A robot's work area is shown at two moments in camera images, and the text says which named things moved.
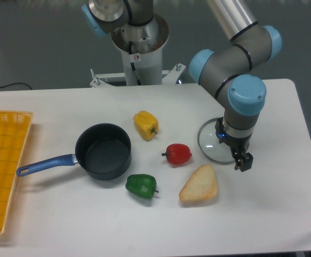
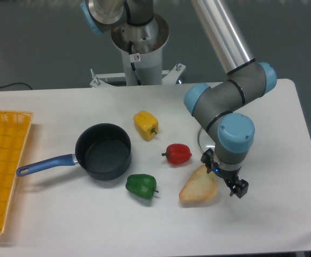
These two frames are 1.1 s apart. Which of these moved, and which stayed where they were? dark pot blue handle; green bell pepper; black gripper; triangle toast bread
Moved: black gripper
Stayed: triangle toast bread; dark pot blue handle; green bell pepper
